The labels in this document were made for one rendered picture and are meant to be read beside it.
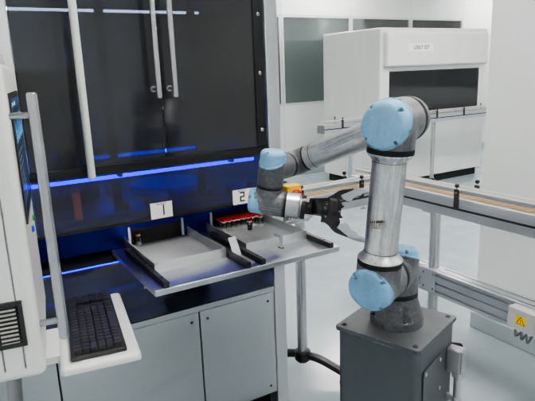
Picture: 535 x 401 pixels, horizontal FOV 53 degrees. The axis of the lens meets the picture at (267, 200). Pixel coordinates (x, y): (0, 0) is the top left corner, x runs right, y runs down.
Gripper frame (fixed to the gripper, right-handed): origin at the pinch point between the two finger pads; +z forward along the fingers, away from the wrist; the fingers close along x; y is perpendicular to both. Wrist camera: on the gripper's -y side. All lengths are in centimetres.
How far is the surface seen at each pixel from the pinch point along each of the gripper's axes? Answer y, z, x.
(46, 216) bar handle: -33, -78, 12
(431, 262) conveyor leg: 112, 44, 13
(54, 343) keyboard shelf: -8, -82, 47
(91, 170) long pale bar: 17, -90, -3
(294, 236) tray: 48, -22, 9
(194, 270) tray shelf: 22, -52, 24
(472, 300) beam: 94, 59, 26
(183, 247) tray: 44, -62, 18
